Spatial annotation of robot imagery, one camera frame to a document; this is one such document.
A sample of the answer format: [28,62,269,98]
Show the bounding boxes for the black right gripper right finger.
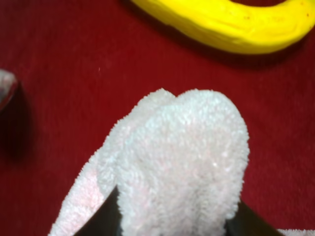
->
[225,200,280,236]

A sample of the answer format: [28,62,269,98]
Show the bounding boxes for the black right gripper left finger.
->
[74,188,123,236]

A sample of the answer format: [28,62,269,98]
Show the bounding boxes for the pink fluffy towel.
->
[50,88,315,236]

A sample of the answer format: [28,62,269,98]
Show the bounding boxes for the red velvet tablecloth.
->
[0,0,315,236]

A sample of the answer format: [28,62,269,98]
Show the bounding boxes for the glass jar of white pills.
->
[0,69,18,110]

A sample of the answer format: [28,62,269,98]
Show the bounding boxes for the yellow toy banana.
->
[133,0,315,55]

